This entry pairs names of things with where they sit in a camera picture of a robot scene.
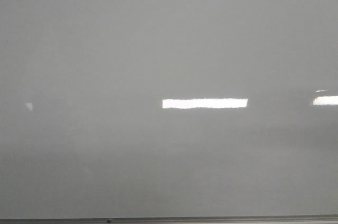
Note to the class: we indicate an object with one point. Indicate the white whiteboard with aluminium frame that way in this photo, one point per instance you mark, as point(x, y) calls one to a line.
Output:
point(167, 108)

